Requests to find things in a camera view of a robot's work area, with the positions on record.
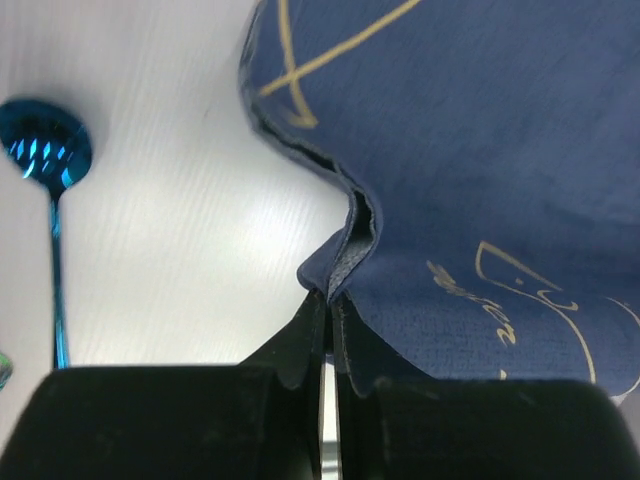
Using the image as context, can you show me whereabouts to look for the blue metal spoon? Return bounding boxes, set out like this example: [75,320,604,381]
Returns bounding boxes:
[1,98,93,369]

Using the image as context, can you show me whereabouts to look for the blue cloth placemat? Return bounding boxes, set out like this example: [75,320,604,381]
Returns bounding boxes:
[239,1,639,398]

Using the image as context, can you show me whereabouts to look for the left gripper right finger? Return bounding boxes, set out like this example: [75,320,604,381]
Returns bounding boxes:
[331,296,639,479]

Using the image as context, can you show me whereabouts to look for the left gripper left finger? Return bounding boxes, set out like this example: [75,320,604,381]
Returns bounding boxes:
[1,291,326,479]

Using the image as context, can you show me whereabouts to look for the iridescent metal fork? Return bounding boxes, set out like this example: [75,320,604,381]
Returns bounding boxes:
[0,353,13,390]

